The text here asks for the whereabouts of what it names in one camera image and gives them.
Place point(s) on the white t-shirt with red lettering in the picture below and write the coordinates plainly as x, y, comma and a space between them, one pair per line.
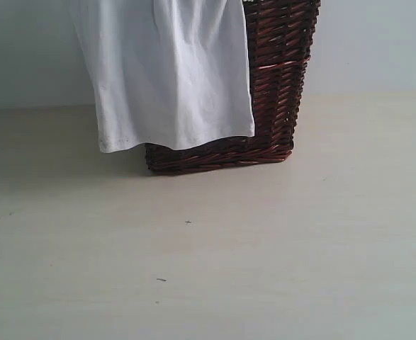
168, 73

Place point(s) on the dark brown wicker basket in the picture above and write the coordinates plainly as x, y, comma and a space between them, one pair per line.
279, 37

